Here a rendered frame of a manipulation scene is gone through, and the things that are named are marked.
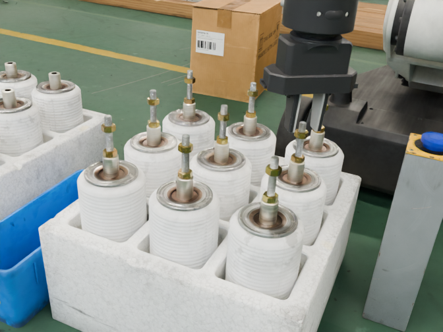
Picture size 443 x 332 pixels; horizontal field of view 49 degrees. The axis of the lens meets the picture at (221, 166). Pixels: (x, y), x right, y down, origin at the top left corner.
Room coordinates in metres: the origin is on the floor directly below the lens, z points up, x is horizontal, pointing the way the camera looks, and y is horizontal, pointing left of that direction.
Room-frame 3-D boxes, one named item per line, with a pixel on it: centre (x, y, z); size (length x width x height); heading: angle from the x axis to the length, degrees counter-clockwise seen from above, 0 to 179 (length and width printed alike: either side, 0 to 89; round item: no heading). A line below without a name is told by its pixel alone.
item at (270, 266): (0.50, -0.06, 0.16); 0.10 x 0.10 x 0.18
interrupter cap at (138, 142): (0.70, 0.11, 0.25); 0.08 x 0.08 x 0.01
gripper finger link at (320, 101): (0.61, -0.13, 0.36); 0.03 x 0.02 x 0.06; 14
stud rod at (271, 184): (0.50, -0.06, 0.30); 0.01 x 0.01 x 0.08
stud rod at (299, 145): (0.61, -0.11, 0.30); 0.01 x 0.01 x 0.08
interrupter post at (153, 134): (0.70, 0.11, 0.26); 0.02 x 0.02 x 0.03
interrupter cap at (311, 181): (0.61, -0.11, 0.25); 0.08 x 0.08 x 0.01
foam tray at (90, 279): (0.65, 0.00, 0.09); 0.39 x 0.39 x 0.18; 67
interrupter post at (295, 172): (0.61, -0.11, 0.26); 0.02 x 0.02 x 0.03
